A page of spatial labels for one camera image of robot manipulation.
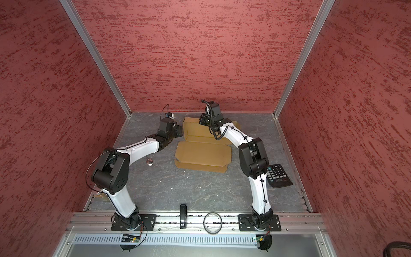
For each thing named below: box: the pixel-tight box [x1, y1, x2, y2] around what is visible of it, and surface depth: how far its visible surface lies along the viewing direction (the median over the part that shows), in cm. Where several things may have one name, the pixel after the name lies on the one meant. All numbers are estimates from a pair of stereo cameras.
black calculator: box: [265, 163, 294, 189], surface depth 88 cm
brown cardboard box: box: [174, 116, 241, 173], surface depth 97 cm
